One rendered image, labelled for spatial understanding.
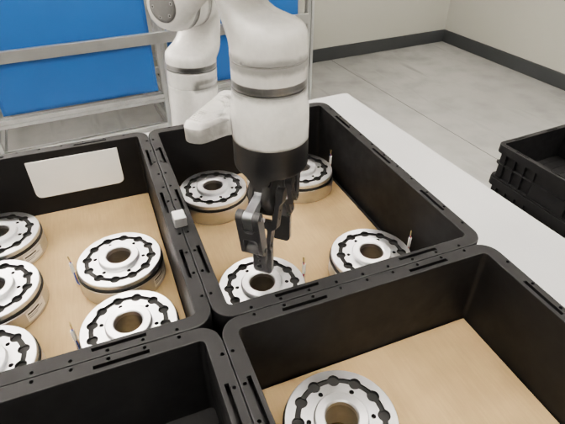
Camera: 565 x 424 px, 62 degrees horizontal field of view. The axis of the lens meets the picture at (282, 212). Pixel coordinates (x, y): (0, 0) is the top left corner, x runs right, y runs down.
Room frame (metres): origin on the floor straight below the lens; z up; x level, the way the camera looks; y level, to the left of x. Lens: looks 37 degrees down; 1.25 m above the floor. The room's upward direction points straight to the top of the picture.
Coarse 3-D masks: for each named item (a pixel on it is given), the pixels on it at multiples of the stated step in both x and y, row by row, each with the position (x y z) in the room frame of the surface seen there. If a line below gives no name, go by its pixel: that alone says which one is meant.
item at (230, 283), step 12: (240, 264) 0.42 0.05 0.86; (252, 264) 0.42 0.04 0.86; (276, 264) 0.42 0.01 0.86; (288, 264) 0.42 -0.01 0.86; (228, 276) 0.40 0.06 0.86; (240, 276) 0.40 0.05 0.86; (288, 276) 0.40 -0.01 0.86; (300, 276) 0.40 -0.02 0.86; (228, 288) 0.38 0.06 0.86; (240, 288) 0.38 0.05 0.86; (228, 300) 0.36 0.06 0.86; (240, 300) 0.36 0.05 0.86
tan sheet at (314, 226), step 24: (336, 192) 0.62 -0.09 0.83; (264, 216) 0.56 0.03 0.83; (312, 216) 0.56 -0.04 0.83; (336, 216) 0.56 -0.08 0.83; (360, 216) 0.56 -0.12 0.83; (216, 240) 0.50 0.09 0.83; (288, 240) 0.50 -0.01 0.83; (312, 240) 0.50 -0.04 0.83; (216, 264) 0.45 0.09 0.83; (312, 264) 0.45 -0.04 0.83
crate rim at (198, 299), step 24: (72, 144) 0.60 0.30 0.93; (96, 144) 0.60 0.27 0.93; (144, 144) 0.60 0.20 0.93; (168, 216) 0.43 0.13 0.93; (192, 264) 0.35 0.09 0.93; (192, 288) 0.31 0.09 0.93; (144, 336) 0.26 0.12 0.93; (168, 336) 0.26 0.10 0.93; (48, 360) 0.23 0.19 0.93; (72, 360) 0.23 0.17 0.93; (0, 384) 0.21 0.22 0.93
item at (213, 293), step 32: (160, 128) 0.65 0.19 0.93; (352, 128) 0.65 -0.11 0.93; (160, 160) 0.55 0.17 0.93; (384, 160) 0.55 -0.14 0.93; (416, 192) 0.48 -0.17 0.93; (192, 224) 0.41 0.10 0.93; (448, 224) 0.42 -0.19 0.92; (192, 256) 0.36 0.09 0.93; (416, 256) 0.36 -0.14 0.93; (288, 288) 0.31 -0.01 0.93; (320, 288) 0.31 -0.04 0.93; (224, 320) 0.28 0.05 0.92
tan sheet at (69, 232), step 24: (48, 216) 0.56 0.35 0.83; (72, 216) 0.56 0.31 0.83; (96, 216) 0.56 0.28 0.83; (120, 216) 0.56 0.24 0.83; (144, 216) 0.56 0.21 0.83; (48, 240) 0.50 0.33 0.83; (72, 240) 0.50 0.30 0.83; (96, 240) 0.50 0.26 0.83; (48, 264) 0.45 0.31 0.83; (168, 264) 0.45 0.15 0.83; (48, 288) 0.41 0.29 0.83; (72, 288) 0.41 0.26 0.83; (168, 288) 0.41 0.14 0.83; (48, 312) 0.37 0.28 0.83; (72, 312) 0.37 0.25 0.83; (48, 336) 0.34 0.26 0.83
